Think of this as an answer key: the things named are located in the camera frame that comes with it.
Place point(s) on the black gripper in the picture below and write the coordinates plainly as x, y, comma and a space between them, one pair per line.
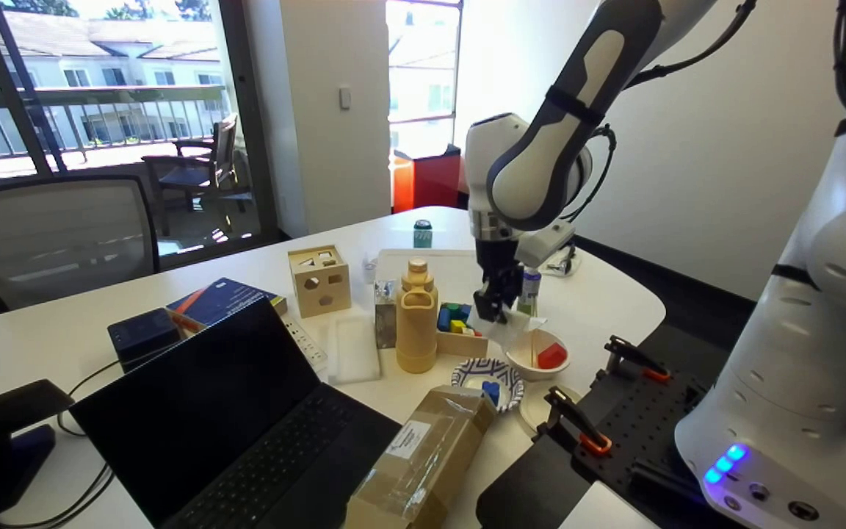
501, 264

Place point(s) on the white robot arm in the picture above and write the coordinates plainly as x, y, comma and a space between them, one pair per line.
835, 295

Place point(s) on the black laptop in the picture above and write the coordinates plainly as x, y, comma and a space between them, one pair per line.
247, 443

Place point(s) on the blue white spray bottle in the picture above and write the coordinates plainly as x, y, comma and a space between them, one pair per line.
531, 293

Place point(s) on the small green block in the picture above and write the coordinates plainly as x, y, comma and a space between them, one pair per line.
463, 309

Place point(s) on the small yellow block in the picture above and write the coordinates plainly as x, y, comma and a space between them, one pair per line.
460, 329

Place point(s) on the wooden tray of blocks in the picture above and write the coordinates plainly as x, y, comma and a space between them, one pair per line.
463, 342

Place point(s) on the small blue block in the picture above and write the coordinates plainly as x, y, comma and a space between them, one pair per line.
445, 317

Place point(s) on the white round bowl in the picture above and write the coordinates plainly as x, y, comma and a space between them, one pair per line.
531, 368

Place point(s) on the red cube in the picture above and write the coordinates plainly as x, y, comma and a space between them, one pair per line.
551, 355

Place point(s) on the blue patterned white plate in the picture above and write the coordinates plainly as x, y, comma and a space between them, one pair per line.
470, 379

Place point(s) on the tan water bottle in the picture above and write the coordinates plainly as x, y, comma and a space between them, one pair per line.
417, 329

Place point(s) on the blue block on plate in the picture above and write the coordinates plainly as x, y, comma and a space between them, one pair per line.
491, 392

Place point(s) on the teal can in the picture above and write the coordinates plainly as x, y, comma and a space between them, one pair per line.
425, 235

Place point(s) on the clear plastic container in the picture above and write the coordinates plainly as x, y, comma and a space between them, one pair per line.
387, 320

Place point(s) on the red orange armchair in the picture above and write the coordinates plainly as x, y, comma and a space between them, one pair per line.
434, 182

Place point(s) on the black orange clamp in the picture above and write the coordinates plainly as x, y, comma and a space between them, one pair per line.
578, 421
639, 359

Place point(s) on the white ridged foam tray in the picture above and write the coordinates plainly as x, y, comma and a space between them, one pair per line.
353, 348

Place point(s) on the tan cardboard box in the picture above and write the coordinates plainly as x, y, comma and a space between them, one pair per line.
425, 461

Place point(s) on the wooden shape sorter box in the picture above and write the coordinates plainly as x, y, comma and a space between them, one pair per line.
322, 285

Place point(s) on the dark outdoor chair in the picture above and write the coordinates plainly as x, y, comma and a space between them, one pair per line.
199, 182

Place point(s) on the grey mesh office chair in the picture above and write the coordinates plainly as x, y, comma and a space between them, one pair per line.
52, 237

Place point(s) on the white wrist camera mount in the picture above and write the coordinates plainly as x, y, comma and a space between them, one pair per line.
544, 245

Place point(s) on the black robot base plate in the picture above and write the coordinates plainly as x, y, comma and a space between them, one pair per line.
639, 430

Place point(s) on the white light switch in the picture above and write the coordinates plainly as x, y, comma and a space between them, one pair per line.
344, 99

